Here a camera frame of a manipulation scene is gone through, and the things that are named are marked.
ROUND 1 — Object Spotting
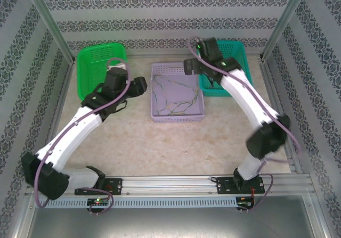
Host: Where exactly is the aluminium side rail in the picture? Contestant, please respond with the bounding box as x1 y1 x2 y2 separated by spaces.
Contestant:
259 58 304 175
36 59 77 177

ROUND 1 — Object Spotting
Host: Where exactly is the thin black left gripper wire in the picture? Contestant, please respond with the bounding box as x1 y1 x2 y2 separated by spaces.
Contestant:
113 101 128 113

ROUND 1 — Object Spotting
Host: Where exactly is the thin green cable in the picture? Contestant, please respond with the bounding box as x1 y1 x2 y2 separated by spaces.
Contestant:
152 76 165 115

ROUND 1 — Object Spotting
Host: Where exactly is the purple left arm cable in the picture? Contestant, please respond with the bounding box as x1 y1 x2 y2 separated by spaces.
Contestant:
34 58 133 215

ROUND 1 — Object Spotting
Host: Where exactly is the teal plastic basket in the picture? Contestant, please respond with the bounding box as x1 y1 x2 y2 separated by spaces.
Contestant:
198 40 253 97

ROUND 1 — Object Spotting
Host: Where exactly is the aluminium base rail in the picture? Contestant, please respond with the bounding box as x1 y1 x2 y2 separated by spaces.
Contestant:
25 175 314 196

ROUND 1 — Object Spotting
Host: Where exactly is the aluminium frame post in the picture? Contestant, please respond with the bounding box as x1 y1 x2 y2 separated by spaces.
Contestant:
260 0 312 61
23 0 76 62

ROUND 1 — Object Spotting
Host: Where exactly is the grey metal shelf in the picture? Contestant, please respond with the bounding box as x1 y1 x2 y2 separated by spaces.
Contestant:
15 195 331 238

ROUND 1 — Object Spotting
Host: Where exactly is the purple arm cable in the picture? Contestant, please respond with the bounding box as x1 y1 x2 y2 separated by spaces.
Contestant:
186 36 302 214
34 58 133 215

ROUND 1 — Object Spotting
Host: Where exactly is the green plastic basket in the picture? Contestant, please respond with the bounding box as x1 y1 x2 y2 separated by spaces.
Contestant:
76 43 128 100

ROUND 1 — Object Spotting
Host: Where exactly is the lilac plastic basket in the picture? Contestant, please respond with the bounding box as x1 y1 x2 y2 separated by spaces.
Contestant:
150 62 206 124

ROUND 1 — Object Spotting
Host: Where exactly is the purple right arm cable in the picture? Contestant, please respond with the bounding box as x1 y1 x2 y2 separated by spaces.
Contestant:
186 36 302 214

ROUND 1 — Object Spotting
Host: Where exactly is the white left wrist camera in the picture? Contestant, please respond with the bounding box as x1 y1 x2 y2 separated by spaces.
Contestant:
106 63 128 73

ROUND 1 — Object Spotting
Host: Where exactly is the white slotted cable duct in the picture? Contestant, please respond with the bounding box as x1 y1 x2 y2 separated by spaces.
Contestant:
36 197 238 209

